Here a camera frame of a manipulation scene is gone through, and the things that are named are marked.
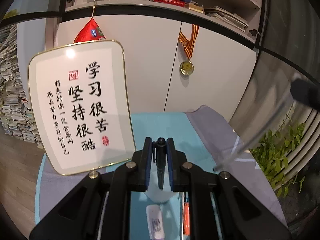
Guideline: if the framed calligraphy sign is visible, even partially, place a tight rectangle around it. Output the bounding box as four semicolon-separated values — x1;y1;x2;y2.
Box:
28;40;136;176

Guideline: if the grey bookshelf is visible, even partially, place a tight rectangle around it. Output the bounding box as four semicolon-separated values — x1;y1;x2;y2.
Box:
62;0;262;43

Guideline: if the frosted plastic pen cup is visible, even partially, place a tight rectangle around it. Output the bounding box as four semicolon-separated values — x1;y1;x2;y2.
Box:
145;184;177;203

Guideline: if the orange utility knife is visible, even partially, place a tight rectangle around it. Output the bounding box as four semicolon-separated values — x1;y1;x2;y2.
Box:
183;198;190;236

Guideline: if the red hanging pouch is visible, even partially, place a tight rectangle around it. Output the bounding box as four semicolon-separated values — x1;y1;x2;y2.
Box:
73;17;105;43

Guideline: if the white correction tape eraser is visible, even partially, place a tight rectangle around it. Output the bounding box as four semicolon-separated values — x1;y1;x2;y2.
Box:
146;205;165;239

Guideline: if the green potted plant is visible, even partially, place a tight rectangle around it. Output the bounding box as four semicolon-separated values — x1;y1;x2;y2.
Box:
249;106;305;198

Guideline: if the right stack of books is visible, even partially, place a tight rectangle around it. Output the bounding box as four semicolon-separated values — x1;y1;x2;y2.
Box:
204;6;248;31

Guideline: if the black marker pen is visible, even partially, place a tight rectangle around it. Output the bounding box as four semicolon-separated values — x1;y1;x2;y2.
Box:
152;137;168;190

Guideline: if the gold medal with ribbon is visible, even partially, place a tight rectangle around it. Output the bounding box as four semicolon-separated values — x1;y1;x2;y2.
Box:
178;24;199;76

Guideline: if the pile of stacked papers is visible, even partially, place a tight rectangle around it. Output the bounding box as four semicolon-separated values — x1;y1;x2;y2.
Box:
1;25;43;148

